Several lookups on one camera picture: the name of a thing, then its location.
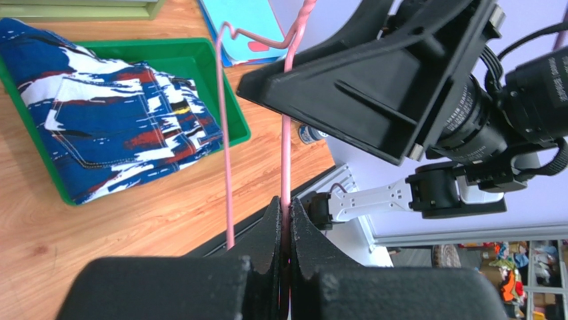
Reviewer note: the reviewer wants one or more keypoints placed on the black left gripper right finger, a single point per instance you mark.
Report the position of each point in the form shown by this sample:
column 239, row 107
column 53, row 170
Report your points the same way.
column 327, row 284

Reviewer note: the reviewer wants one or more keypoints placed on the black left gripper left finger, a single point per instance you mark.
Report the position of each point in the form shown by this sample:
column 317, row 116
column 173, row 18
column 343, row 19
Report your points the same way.
column 242, row 283

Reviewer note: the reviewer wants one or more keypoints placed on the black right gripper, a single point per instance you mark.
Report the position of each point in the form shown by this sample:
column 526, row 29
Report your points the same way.
column 395, row 86

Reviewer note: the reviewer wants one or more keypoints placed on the pink wire hanger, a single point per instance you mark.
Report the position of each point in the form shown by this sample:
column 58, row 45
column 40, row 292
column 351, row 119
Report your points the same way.
column 291, row 42

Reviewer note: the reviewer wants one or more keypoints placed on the blue white patterned trousers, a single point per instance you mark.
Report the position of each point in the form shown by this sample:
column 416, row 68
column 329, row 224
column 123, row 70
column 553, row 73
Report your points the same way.
column 111, row 120

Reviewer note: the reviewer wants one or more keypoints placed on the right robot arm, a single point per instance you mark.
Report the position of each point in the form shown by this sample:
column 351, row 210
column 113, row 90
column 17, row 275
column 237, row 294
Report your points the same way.
column 530, row 102

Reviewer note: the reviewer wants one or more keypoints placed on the small blue white can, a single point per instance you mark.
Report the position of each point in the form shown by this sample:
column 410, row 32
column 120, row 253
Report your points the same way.
column 309, row 135

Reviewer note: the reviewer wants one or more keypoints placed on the light blue cutting board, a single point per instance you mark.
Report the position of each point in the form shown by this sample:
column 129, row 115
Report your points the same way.
column 251, row 15

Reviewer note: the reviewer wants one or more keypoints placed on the green plastic tray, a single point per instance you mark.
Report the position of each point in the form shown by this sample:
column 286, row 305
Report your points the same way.
column 213, row 88

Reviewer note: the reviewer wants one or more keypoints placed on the green mini drawer chest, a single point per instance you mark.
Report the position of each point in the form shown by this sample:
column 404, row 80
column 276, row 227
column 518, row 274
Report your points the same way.
column 76, row 10

